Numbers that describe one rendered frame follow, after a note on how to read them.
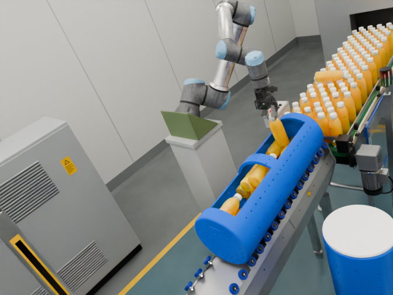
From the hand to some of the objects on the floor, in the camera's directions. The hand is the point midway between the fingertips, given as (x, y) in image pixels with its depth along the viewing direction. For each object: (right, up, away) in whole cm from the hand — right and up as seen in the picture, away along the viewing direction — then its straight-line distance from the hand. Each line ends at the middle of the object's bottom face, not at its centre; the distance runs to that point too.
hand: (272, 116), depth 183 cm
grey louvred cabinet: (-179, -171, +107) cm, 270 cm away
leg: (+51, -96, +72) cm, 131 cm away
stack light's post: (+109, -74, +69) cm, 149 cm away
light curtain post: (-51, -176, +8) cm, 184 cm away
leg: (+62, -98, +63) cm, 131 cm away
